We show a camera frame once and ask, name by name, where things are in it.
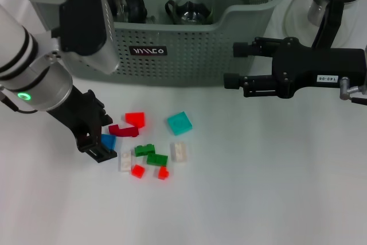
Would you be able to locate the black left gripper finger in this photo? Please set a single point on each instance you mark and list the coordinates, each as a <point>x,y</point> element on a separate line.
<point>97,153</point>
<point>106,117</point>

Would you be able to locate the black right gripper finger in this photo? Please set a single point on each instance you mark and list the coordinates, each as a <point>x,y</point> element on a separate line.
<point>231,81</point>
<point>241,50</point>

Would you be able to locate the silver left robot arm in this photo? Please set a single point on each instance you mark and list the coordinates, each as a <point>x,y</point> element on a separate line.
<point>28,70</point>

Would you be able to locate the blue square plate brick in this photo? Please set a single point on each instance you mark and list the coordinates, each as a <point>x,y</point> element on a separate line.
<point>109,141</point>

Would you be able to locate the green building brick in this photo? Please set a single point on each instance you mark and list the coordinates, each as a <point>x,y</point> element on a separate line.
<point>144,150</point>
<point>157,160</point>

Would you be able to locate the translucent white building brick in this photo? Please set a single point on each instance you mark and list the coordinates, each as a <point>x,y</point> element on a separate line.
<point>180,152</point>

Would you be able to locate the large orange-red building brick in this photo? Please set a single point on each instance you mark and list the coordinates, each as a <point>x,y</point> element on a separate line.
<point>137,119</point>

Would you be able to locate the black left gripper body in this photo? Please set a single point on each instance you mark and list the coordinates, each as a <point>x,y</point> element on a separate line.
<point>83,113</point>

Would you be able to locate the grey perforated storage bin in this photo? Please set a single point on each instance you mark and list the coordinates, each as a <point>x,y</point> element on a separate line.
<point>183,64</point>

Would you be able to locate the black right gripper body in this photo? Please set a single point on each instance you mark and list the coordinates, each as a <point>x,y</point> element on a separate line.
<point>315,67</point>

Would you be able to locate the small red building brick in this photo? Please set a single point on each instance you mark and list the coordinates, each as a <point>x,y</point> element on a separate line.
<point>163,173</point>
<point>138,170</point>

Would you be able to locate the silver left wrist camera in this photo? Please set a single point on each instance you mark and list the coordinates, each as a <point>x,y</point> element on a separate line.
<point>83,27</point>

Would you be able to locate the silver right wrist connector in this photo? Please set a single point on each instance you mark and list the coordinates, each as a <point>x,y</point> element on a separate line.
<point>344,90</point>

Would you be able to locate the teal square plate brick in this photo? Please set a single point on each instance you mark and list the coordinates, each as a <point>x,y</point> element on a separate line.
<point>179,124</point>

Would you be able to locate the dark red curved brick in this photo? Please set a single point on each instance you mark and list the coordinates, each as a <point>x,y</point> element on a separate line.
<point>123,131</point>

